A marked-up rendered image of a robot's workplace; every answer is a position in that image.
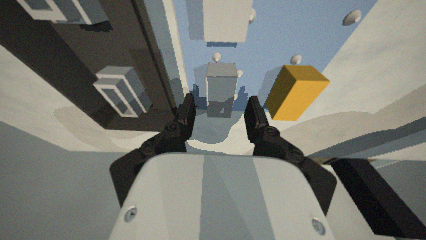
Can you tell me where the yellow rectangular block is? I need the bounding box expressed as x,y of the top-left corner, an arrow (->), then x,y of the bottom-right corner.
266,65 -> 331,121

